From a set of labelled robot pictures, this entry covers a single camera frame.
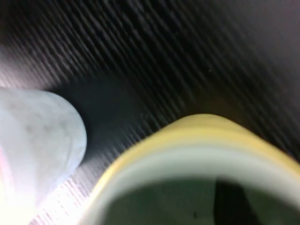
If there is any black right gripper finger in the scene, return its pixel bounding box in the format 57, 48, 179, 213
214, 180, 260, 225

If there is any light green plastic cup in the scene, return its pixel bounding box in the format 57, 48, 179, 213
104, 146, 300, 225

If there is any yellow plastic cup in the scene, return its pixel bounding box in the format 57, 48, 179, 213
90, 113, 300, 225

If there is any light blue plastic cup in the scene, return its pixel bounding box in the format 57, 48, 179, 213
0, 87, 88, 208

